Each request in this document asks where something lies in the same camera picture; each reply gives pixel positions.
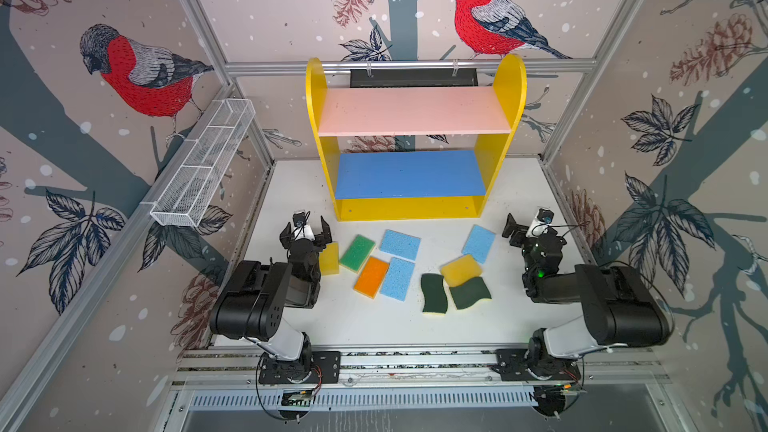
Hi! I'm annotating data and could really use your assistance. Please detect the light blue sponge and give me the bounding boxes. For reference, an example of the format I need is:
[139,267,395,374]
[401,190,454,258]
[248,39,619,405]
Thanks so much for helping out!
[379,230,421,262]
[379,257,415,302]
[462,225,496,264]

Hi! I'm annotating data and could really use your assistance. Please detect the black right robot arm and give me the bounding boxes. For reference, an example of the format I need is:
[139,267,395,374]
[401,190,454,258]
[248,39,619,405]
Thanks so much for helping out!
[493,208,673,381]

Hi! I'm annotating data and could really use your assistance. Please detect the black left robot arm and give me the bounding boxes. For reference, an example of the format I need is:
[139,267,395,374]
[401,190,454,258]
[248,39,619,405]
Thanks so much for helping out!
[209,212,332,381]

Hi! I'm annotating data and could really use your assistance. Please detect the yellow shelf unit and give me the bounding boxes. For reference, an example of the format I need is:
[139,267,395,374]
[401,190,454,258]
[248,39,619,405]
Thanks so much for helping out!
[306,55,528,221]

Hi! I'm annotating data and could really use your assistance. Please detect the black bar behind shelf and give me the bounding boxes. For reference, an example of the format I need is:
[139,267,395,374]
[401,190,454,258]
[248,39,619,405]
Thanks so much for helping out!
[350,69,479,88]

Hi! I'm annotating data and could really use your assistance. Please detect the green topped sponge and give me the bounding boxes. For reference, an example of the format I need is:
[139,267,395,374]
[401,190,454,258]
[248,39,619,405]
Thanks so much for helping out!
[339,235,375,273]

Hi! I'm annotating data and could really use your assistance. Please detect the orange topped sponge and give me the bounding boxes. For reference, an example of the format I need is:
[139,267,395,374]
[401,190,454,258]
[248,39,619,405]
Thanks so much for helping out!
[353,257,390,299]

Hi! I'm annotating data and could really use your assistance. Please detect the dark green wavy scourer right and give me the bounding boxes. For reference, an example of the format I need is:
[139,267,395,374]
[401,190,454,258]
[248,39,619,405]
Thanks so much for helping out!
[449,277,492,310]

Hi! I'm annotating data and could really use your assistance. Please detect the dark green wavy scourer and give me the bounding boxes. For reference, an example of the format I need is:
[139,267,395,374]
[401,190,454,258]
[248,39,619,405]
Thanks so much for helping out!
[449,277,492,310]
[420,273,448,315]

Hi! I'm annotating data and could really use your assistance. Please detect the yellow sponge on scourers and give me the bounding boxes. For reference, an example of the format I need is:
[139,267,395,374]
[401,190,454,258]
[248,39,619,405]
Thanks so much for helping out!
[440,255,482,288]

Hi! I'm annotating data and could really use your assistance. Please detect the dark green wavy scourer left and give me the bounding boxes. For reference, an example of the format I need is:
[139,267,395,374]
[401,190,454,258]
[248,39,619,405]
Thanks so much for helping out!
[420,273,448,315]

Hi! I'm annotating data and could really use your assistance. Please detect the white wire mesh basket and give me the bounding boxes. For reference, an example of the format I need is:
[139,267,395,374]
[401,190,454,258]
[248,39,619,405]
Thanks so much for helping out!
[150,98,255,227]

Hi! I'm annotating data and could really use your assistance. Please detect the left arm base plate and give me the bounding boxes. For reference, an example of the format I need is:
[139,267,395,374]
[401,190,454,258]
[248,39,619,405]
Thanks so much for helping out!
[257,351,341,385]

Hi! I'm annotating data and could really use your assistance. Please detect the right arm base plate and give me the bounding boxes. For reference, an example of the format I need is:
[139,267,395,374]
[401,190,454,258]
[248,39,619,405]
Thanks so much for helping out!
[490,348,582,382]

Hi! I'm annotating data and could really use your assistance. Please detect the aluminium front rail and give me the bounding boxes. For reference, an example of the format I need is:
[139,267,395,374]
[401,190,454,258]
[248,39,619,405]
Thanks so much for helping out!
[169,345,672,390]

